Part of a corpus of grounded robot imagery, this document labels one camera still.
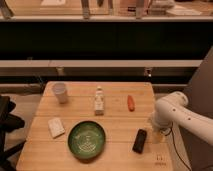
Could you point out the orange carrot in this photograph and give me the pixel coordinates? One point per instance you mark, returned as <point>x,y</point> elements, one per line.
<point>130,102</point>

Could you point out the white paper cup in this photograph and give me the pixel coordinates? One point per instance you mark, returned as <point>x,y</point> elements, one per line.
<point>59,89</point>

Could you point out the black office chair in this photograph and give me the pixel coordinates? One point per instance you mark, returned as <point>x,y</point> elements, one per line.
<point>8,123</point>

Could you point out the green patterned bowl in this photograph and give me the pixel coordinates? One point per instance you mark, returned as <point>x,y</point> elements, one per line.
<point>86,140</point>

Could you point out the white folded cloth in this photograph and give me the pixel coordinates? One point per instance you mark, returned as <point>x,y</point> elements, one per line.
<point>56,127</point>

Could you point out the small white bottle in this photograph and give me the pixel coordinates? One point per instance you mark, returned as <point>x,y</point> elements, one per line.
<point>99,101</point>

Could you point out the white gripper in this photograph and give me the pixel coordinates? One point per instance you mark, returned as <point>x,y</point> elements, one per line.
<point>157,135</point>

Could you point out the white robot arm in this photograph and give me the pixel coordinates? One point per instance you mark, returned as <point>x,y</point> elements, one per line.
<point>173,108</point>

